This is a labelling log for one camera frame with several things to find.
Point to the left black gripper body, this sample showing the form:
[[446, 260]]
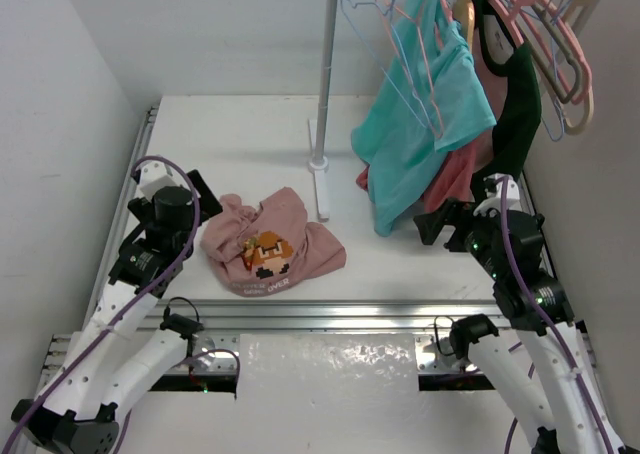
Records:
[[204, 194]]

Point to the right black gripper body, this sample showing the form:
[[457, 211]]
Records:
[[475, 236]]

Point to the pink printed t shirt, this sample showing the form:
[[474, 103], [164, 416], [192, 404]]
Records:
[[258, 252]]

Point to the blue wire hanger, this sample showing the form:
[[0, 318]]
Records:
[[390, 54], [557, 119]]

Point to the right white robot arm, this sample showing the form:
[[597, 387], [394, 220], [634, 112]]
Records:
[[557, 405]]

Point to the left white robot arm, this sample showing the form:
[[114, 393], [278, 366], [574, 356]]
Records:
[[84, 407]]

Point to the teal t shirt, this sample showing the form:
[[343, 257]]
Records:
[[403, 161]]

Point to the dark green pink shirt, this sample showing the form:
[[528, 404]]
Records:
[[505, 68]]

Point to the wooden hanger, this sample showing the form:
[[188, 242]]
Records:
[[464, 13]]

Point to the pink plastic hanger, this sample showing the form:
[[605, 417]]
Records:
[[511, 12]]

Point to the grey plastic hanger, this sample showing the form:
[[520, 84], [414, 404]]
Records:
[[545, 59]]

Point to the beige plastic hanger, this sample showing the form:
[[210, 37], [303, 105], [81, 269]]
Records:
[[552, 27]]

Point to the coral red garment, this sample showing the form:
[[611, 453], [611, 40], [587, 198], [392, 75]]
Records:
[[453, 180]]

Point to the white clothes rack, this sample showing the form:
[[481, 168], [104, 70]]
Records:
[[318, 163]]

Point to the white foam sheet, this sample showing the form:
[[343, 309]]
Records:
[[347, 365]]

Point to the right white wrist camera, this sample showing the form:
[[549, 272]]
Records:
[[502, 193]]

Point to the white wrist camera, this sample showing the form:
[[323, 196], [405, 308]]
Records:
[[502, 193], [153, 177]]

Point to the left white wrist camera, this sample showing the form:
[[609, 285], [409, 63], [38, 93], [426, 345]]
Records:
[[153, 177]]

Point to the aluminium rail frame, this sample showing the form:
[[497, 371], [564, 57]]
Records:
[[254, 145]]

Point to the pink wire hanger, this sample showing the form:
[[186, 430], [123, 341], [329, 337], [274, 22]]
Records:
[[408, 29]]

